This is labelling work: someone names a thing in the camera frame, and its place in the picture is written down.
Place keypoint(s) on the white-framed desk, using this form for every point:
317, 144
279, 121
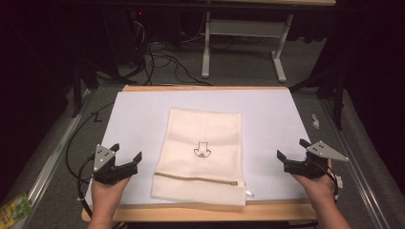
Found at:
245, 28

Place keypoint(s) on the person's left hand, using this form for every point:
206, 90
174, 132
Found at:
105, 197

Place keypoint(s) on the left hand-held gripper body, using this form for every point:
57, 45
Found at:
103, 159

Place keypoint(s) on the small clear plastic piece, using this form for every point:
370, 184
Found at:
315, 121

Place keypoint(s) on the metal floor rail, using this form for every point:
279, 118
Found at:
353, 165
47, 165

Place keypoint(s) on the black stand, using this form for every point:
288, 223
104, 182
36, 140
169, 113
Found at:
77, 86
338, 95

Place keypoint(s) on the cream mesh laundry bag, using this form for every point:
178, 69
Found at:
200, 133

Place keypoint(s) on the dark equipment with red light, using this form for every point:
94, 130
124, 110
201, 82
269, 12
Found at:
139, 35

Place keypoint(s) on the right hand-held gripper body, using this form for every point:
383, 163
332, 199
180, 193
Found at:
323, 151

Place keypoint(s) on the white table mat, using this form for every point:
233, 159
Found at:
264, 114

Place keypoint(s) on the green printed packet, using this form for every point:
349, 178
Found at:
14, 210

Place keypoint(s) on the person's right hand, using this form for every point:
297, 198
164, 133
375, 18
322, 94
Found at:
320, 187

